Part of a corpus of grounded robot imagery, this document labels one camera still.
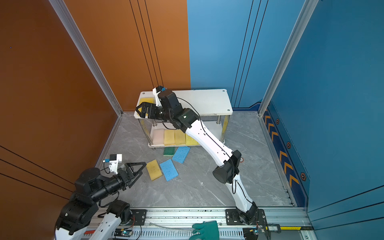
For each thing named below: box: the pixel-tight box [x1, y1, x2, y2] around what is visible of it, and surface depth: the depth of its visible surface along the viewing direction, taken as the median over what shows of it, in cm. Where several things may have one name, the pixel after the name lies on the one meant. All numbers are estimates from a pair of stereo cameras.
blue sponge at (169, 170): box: [159, 159, 179, 182], surface depth 90 cm
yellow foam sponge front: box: [164, 129, 175, 145], surface depth 96 cm
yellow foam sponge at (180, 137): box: [174, 129, 186, 145], surface depth 96 cm
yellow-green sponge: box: [185, 133, 201, 146], surface depth 96 cm
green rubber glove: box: [189, 220, 220, 240], surface depth 70 cm
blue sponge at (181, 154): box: [172, 146, 191, 164], surface depth 98 cm
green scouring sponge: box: [163, 147, 175, 157], surface depth 98 cm
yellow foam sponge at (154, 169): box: [146, 159, 163, 181], surface depth 88 cm
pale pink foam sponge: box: [152, 129, 165, 145], surface depth 96 cm
